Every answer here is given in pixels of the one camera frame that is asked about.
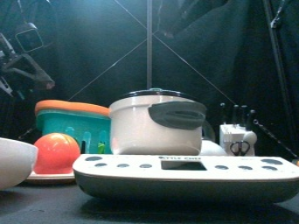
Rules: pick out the teal basket orange rim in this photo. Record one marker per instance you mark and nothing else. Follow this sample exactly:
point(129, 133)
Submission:
point(65, 122)

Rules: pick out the orange-red toy tomato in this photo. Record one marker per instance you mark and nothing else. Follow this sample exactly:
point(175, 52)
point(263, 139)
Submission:
point(56, 153)

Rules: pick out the green toy pepper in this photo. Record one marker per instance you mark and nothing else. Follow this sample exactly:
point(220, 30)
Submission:
point(100, 147)

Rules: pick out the white toy kettle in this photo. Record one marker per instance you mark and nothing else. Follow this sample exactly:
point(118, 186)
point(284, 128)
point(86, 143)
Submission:
point(212, 148)

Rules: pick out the white toy knife block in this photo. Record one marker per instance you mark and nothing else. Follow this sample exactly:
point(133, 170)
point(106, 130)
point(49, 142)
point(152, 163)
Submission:
point(229, 134)

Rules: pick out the black toy scissors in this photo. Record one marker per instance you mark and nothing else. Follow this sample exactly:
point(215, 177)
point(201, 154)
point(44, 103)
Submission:
point(239, 148)

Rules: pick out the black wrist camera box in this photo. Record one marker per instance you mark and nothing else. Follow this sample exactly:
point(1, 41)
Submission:
point(28, 39)

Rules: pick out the grey vertical frame pole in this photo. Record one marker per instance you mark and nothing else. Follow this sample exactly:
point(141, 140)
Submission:
point(148, 43)

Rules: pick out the black side frame pole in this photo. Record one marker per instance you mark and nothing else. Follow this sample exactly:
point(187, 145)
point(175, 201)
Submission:
point(277, 73)

